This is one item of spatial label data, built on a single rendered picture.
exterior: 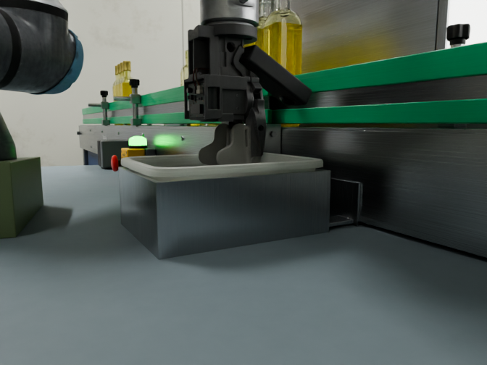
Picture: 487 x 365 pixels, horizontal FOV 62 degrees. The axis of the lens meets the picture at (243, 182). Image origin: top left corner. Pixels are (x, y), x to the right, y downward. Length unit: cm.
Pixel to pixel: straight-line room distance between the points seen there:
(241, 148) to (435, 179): 23
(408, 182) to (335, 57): 43
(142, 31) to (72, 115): 97
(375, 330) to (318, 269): 11
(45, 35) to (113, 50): 322
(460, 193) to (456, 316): 17
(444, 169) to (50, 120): 364
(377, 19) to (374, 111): 28
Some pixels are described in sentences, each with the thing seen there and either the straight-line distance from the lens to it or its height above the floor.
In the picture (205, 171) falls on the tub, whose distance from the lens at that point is 42.
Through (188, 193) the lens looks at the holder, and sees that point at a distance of 42.
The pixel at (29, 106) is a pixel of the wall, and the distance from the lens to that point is 394.
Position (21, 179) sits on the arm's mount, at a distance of 60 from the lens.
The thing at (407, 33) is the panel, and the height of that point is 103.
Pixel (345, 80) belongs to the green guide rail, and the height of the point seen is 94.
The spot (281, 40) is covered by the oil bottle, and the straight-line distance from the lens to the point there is 78.
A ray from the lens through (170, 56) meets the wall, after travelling 397.
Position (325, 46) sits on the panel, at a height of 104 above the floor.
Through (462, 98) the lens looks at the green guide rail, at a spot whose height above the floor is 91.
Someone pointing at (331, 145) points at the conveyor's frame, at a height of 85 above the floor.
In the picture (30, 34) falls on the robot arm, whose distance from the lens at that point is 71.
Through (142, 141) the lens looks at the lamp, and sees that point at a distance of 103.
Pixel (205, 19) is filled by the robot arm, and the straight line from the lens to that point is 54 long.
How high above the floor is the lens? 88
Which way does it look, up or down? 8 degrees down
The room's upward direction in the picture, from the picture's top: straight up
